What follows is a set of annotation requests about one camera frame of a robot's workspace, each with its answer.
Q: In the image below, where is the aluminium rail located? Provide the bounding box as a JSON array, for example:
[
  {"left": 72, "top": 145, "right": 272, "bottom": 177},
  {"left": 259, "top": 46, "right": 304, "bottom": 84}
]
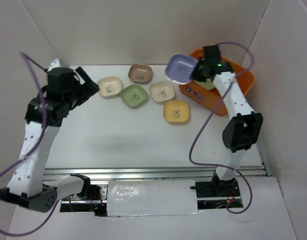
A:
[{"left": 43, "top": 166, "right": 272, "bottom": 181}]

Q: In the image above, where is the green square plate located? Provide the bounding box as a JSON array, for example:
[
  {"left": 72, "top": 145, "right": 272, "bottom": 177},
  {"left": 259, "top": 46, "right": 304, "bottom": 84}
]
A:
[
  {"left": 120, "top": 84, "right": 149, "bottom": 108},
  {"left": 194, "top": 78, "right": 215, "bottom": 91}
]

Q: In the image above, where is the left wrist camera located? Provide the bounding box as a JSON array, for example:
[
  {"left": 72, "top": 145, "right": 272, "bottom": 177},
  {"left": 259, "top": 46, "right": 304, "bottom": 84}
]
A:
[{"left": 47, "top": 58, "right": 66, "bottom": 72}]

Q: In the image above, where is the purple cable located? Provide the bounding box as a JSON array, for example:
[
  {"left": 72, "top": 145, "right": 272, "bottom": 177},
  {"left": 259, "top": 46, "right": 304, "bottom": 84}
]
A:
[
  {"left": 188, "top": 41, "right": 255, "bottom": 215},
  {"left": 0, "top": 52, "right": 62, "bottom": 236}
]

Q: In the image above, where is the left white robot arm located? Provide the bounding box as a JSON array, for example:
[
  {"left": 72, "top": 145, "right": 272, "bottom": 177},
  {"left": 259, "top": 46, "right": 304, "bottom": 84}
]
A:
[{"left": 0, "top": 66, "right": 99, "bottom": 213}]

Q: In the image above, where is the green square plate front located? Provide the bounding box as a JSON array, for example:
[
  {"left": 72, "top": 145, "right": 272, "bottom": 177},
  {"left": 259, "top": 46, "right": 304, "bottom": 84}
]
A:
[{"left": 194, "top": 78, "right": 215, "bottom": 91}]

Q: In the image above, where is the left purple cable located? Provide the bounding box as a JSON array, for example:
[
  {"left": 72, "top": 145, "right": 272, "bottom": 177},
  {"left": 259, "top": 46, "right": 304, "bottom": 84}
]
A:
[{"left": 0, "top": 52, "right": 62, "bottom": 236}]

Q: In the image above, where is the brown square plate rear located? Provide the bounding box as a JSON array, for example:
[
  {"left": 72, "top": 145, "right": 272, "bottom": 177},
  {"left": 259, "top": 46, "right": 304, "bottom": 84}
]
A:
[{"left": 128, "top": 64, "right": 153, "bottom": 84}]

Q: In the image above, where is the cream square plate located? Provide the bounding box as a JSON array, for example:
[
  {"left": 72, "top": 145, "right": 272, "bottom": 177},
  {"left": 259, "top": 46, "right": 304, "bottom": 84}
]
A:
[
  {"left": 149, "top": 81, "right": 176, "bottom": 104},
  {"left": 97, "top": 76, "right": 123, "bottom": 98}
]

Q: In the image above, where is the orange plastic bin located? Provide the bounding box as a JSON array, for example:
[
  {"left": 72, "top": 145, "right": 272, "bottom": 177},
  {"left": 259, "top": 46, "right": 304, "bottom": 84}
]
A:
[{"left": 179, "top": 48, "right": 255, "bottom": 116}]

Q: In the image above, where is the yellow square plate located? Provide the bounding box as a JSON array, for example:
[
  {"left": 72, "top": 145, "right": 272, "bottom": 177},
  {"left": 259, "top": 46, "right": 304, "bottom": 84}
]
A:
[{"left": 163, "top": 100, "right": 190, "bottom": 124}]

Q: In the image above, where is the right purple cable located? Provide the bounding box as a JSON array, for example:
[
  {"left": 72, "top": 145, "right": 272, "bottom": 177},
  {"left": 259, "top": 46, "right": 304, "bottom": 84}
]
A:
[{"left": 188, "top": 41, "right": 255, "bottom": 215}]

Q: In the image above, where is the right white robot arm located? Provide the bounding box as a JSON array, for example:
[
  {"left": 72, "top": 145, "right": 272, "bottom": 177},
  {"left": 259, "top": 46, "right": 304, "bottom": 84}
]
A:
[{"left": 191, "top": 44, "right": 263, "bottom": 196}]

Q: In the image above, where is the white foil cover plate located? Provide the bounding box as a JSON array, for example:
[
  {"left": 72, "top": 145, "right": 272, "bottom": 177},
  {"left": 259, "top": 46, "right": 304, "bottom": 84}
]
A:
[{"left": 106, "top": 180, "right": 198, "bottom": 217}]

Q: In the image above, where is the purple square plate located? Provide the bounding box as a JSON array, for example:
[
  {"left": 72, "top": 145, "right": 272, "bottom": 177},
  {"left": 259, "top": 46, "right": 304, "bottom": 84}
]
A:
[{"left": 164, "top": 53, "right": 198, "bottom": 85}]

